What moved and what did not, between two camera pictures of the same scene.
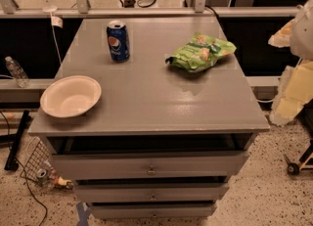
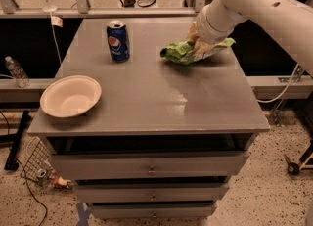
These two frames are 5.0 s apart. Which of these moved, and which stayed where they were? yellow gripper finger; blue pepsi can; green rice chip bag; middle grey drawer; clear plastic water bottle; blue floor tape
Moved: green rice chip bag; yellow gripper finger
Stayed: blue pepsi can; clear plastic water bottle; blue floor tape; middle grey drawer
